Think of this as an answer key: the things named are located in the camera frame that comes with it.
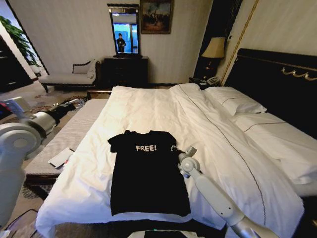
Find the white robot front shell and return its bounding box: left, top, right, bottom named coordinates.
left=127, top=229, right=207, bottom=238

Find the white duvet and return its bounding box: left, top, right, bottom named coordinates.
left=35, top=83, right=305, bottom=238

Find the black floor cable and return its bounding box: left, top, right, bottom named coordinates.
left=0, top=208, right=41, bottom=238

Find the dark wooden dresser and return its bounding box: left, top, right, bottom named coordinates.
left=103, top=56, right=150, bottom=88

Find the dark nightstand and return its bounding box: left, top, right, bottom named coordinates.
left=188, top=76, right=224, bottom=88

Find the green plant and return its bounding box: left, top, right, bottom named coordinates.
left=0, top=15, right=42, bottom=68

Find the grey striped bed bench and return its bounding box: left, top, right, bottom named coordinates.
left=23, top=90, right=112, bottom=199

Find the black T-shirt with FREE print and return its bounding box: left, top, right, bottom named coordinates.
left=107, top=129, right=192, bottom=217

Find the dark headboard with gold ornament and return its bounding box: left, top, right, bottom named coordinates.
left=223, top=48, right=317, bottom=140

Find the table lamp with beige shade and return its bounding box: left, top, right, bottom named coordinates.
left=201, top=37, right=227, bottom=73

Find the white pillow with gold line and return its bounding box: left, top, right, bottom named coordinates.
left=204, top=86, right=268, bottom=117
left=231, top=113, right=317, bottom=185

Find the dark framed mirror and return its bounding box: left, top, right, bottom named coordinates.
left=106, top=3, right=144, bottom=59

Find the framed painting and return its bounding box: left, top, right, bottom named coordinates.
left=139, top=0, right=174, bottom=35

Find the pale chaise longue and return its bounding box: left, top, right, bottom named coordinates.
left=38, top=59, right=102, bottom=94

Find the dark wardrobe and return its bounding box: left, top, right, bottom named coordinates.
left=0, top=36, right=33, bottom=93

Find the person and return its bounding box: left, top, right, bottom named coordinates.
left=116, top=32, right=127, bottom=53

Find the white tablet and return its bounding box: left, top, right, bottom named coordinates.
left=47, top=147, right=75, bottom=170

